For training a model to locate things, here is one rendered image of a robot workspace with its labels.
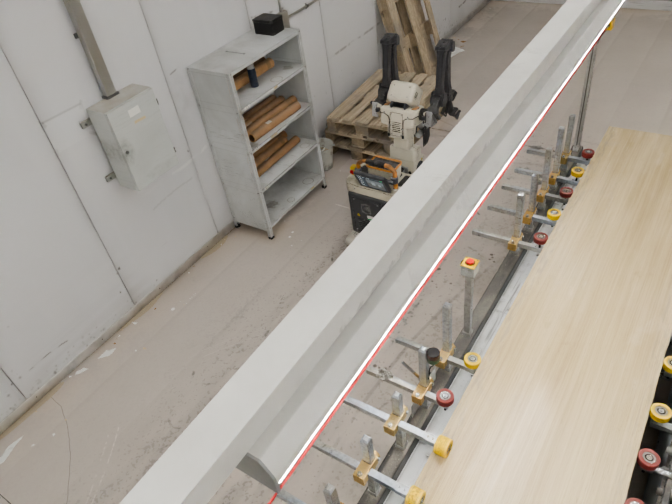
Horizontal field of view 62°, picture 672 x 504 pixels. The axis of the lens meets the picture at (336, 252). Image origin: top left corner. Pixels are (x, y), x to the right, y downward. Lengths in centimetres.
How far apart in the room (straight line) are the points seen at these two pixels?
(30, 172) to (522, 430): 316
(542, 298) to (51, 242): 309
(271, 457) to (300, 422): 7
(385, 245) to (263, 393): 35
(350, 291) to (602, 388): 201
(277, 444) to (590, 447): 191
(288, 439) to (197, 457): 16
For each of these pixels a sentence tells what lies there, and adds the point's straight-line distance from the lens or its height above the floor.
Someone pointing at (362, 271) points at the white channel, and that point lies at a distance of 95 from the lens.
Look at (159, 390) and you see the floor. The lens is 422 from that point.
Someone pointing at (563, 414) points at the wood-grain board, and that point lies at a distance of 269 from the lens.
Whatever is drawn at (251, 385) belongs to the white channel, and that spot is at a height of 246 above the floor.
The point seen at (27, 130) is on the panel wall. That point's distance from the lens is 395.
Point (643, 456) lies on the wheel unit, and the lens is 266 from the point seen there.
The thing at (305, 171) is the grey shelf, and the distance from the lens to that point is 565.
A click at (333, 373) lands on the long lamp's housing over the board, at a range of 93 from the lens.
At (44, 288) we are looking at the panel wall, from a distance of 428.
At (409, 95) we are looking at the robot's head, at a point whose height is 133.
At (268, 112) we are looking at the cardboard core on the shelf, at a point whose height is 98.
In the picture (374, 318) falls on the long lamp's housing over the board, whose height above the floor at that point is 237.
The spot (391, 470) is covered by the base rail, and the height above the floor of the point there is 70.
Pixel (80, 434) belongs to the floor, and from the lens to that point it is 427.
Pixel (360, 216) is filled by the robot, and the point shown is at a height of 48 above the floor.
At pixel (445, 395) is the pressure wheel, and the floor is 91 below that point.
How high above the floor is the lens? 310
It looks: 40 degrees down
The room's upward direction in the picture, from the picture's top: 10 degrees counter-clockwise
